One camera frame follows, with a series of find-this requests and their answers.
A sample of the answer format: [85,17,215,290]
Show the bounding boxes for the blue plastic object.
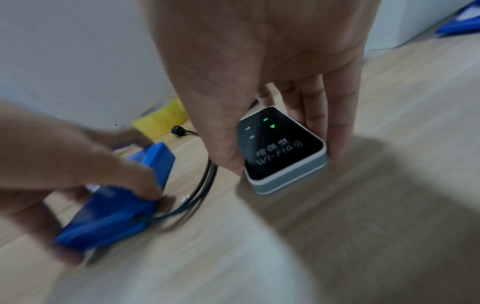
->
[435,8,480,37]

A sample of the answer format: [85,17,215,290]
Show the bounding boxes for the yellow tape roll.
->
[130,99,189,139]

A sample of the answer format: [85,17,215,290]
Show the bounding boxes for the blue plastic case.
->
[55,142,177,253]

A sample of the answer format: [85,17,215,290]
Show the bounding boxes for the person's right hand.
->
[138,0,383,176]

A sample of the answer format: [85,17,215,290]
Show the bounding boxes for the person's left hand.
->
[0,101,168,266]

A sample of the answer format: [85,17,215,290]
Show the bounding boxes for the black cable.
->
[136,124,220,230]

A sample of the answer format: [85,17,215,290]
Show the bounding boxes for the white cabinet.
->
[365,0,480,52]

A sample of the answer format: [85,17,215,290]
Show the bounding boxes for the black and grey wifi router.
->
[236,106,329,196]

